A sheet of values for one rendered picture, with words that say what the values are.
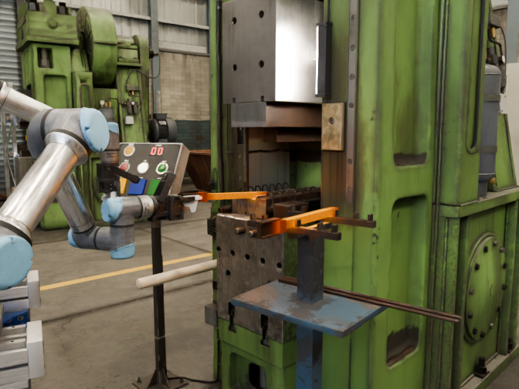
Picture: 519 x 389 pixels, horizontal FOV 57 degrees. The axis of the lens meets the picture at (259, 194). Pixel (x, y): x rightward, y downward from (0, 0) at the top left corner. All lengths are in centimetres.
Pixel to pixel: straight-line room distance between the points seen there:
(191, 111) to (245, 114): 926
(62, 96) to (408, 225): 526
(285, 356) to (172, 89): 940
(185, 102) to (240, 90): 916
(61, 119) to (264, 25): 87
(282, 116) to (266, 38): 30
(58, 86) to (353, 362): 541
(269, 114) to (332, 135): 26
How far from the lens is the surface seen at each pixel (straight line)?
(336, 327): 134
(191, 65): 1125
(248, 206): 193
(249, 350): 202
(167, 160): 219
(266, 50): 186
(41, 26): 658
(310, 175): 231
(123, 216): 153
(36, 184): 123
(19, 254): 115
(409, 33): 202
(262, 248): 182
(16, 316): 173
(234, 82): 197
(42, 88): 651
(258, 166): 218
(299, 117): 198
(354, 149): 175
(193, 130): 1117
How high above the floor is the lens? 126
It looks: 8 degrees down
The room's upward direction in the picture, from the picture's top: straight up
